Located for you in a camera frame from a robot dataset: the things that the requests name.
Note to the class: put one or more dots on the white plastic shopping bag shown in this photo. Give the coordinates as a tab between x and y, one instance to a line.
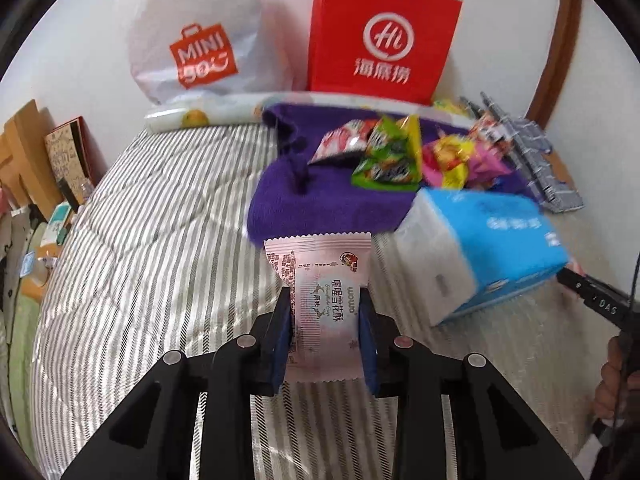
200	45

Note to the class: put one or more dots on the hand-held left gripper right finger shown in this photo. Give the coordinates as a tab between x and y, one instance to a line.
367	345

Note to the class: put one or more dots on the red paper bag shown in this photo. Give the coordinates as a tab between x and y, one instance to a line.
385	35

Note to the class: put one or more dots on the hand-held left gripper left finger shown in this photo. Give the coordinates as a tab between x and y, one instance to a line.
282	340

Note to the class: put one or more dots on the patterned hardcover book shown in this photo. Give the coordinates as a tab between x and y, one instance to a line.
67	157

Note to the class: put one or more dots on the brown wooden door frame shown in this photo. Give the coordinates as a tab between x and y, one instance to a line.
557	55

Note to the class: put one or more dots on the yellow snack bag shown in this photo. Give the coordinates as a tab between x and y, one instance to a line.
450	107

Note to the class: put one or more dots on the panda print snack packet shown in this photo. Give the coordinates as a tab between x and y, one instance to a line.
492	132

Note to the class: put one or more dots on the striped quilted mattress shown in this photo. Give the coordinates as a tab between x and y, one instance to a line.
150	260

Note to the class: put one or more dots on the purple towel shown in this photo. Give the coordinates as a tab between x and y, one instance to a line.
320	200

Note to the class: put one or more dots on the wooden nightstand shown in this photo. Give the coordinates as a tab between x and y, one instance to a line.
35	280

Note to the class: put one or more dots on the pale pink nougat packet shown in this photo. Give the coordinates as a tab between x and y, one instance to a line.
325	285

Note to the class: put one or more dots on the yellow chips packet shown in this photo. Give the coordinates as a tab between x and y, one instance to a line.
447	160

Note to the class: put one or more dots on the wooden headboard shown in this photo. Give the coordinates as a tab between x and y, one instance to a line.
25	155

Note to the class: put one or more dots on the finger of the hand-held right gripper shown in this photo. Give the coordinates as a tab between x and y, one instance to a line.
600	302

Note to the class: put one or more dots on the teal white box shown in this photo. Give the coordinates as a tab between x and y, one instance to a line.
59	220

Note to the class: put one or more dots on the magenta snack packet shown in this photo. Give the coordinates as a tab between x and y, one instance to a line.
490	170

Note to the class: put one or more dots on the person's right hand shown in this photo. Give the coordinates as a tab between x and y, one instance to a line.
607	385

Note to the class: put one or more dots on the person's right forearm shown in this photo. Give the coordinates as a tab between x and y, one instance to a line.
617	455

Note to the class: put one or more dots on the green snack packet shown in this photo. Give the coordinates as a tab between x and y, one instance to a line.
387	160

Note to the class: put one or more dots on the blue tissue pack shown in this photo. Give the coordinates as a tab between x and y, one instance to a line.
480	240

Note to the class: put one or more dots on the checked cloth with star patch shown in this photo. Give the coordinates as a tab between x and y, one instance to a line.
540	160

